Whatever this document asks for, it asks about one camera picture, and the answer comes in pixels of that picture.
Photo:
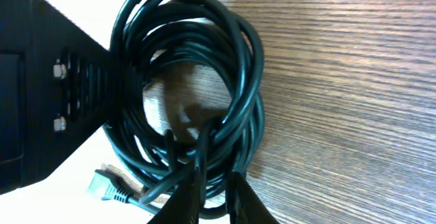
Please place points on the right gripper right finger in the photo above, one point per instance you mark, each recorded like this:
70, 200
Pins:
241, 202

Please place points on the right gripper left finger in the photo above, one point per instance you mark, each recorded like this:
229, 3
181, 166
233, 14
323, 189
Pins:
58, 86

